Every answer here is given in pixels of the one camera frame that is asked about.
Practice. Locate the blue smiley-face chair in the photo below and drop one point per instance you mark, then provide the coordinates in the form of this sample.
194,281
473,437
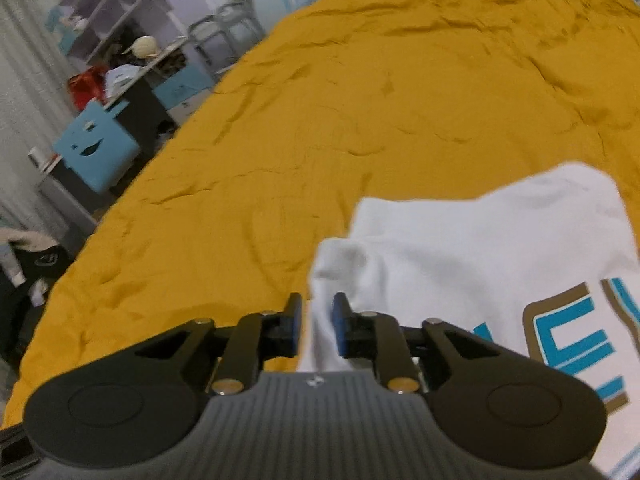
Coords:
95,145

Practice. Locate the grey curtain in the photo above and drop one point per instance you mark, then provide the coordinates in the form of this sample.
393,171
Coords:
25,110

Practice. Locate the white cup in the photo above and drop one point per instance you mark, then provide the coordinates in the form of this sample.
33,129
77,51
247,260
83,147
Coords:
36,156

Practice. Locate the beige hat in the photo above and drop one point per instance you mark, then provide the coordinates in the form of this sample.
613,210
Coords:
144,47

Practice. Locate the white long-sleeved sweatshirt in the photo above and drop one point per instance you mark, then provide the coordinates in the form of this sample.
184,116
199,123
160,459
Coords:
475,245

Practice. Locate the desk with blue drawers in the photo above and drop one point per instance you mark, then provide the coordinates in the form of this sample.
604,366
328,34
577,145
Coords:
165,87

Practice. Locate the white shelf unit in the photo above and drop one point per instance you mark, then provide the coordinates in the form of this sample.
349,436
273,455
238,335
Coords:
110,5

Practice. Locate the dark clothes pile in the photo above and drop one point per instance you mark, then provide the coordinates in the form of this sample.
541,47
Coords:
30,280

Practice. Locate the small grey side table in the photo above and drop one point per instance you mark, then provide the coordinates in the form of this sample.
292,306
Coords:
65,192

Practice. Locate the red bag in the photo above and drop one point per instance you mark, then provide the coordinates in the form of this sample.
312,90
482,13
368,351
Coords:
85,87

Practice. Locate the white plastic bag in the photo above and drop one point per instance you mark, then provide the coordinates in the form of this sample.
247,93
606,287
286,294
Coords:
122,77

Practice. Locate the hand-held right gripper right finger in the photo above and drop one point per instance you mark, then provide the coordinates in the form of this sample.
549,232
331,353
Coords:
340,326

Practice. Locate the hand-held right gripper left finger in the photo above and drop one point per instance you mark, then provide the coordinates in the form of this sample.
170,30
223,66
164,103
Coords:
296,322

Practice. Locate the yellow blanket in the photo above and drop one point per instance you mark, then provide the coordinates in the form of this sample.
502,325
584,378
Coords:
350,110

